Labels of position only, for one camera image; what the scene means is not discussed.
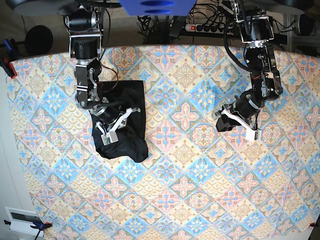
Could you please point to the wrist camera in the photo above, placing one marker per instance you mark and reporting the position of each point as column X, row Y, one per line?
column 109, row 138
column 252, row 135

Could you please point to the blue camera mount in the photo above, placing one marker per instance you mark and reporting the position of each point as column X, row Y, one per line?
column 157, row 7

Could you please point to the orange black clamp left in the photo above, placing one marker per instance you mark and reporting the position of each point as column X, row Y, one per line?
column 8, row 68

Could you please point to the orange clamp lower right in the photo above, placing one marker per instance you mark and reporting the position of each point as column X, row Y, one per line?
column 314, row 225

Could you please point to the white floor vent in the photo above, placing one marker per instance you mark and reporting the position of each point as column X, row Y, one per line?
column 21, row 220

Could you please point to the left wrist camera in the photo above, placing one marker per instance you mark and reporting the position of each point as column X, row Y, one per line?
column 252, row 135

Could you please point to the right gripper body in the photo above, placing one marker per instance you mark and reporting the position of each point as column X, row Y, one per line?
column 106, row 115

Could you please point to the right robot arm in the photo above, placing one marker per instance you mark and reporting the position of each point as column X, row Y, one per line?
column 85, row 28

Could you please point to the patterned tablecloth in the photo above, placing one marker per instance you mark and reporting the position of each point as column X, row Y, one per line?
column 197, row 183

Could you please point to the white power strip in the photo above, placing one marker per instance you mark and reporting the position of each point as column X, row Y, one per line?
column 200, row 28

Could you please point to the black round speaker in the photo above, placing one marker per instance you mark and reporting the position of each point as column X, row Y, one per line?
column 38, row 40

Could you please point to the black t-shirt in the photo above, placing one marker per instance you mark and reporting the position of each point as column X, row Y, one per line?
column 132, row 141

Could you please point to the blue clamp upper left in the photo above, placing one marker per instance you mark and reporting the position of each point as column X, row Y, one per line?
column 10, row 45

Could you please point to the blue orange clamp lower left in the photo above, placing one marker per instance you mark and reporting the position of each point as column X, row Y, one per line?
column 40, row 226

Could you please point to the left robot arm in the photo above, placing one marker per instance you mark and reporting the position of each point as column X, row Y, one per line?
column 255, row 31

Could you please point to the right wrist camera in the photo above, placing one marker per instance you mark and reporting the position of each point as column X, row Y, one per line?
column 109, row 138

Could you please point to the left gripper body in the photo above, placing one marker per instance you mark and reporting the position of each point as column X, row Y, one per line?
column 247, row 105

